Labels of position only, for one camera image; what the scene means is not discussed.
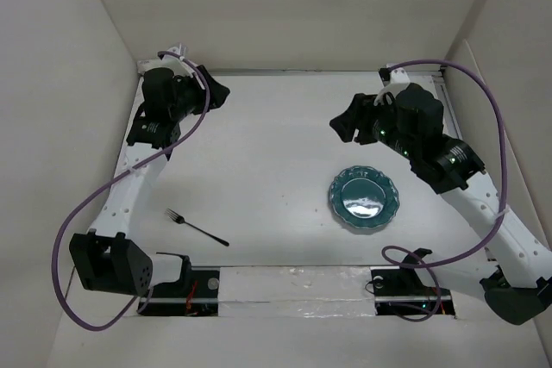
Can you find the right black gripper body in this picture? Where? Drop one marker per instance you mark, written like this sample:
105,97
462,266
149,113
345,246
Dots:
383,117

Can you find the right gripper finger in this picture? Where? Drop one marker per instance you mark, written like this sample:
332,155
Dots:
359,106
345,125

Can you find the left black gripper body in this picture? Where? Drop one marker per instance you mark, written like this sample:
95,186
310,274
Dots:
191,97

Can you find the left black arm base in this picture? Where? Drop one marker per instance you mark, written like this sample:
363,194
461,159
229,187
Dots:
195,294

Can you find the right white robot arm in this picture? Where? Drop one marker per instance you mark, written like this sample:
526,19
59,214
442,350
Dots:
509,269

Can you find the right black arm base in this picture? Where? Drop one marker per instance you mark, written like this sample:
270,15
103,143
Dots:
400,292

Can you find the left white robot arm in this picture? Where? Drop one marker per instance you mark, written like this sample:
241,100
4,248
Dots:
105,257

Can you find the teal ceramic plate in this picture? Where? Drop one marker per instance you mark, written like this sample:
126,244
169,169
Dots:
363,197

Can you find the black metal fork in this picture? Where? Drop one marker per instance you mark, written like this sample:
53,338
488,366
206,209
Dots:
179,219

